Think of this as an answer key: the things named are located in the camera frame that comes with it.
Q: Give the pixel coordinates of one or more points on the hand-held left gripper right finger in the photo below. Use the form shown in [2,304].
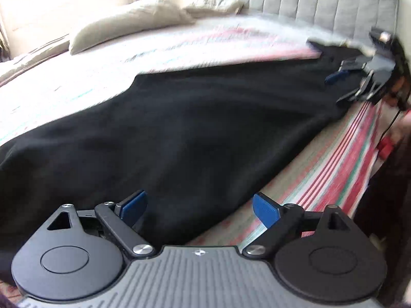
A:
[265,208]

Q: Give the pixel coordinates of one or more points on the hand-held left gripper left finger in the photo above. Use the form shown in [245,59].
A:
[135,203]

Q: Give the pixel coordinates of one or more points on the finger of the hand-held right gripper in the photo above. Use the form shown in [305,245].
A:
[356,95]
[337,77]

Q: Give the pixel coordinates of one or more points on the black pants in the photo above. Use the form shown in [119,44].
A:
[179,128]

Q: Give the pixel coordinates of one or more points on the person's right forearm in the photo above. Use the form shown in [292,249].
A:
[403,131]

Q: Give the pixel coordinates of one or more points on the patterned striped blanket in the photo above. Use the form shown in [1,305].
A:
[308,157]

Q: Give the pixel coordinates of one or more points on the grey bed sheet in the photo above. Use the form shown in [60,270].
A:
[38,67]

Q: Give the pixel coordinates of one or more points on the beige pillow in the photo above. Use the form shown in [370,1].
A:
[128,19]

